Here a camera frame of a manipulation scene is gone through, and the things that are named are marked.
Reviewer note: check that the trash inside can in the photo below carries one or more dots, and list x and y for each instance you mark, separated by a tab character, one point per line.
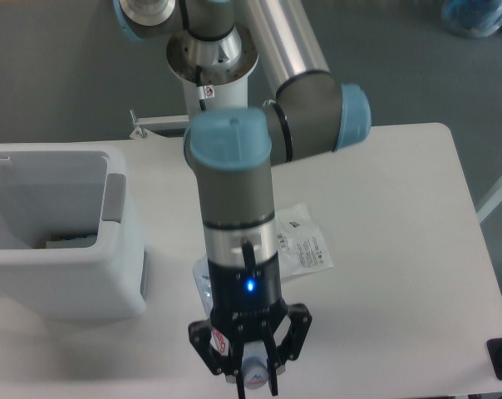
70	242

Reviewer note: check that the crushed clear plastic bottle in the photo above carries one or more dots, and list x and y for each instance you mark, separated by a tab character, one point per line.
254	361

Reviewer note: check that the blue plastic bag on floor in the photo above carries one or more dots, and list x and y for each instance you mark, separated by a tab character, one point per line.
472	19

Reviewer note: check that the white pedestal base frame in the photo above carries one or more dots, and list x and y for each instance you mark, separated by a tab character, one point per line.
166	126

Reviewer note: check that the white plastic trash can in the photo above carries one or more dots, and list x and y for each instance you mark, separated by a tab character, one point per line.
70	189

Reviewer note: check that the crumpled clear plastic bag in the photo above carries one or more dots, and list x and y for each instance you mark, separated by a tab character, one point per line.
302	248

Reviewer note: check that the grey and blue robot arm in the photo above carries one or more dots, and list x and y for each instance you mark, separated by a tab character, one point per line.
263	96

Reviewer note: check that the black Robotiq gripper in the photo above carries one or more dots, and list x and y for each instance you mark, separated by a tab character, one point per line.
248	306

